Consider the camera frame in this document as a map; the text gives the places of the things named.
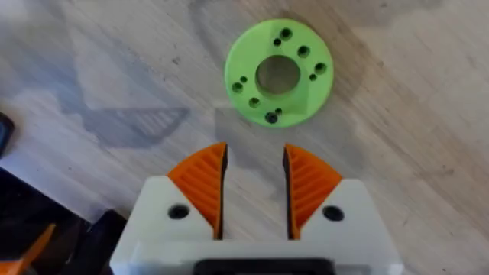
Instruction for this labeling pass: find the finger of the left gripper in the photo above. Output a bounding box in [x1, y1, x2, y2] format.
[0, 223, 57, 275]

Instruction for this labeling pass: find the green disc with holes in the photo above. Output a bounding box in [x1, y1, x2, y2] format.
[223, 18, 335, 128]

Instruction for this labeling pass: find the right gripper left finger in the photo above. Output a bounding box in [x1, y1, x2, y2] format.
[125, 142, 229, 244]

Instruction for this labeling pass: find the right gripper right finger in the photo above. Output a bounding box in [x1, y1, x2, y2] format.
[282, 143, 387, 242]

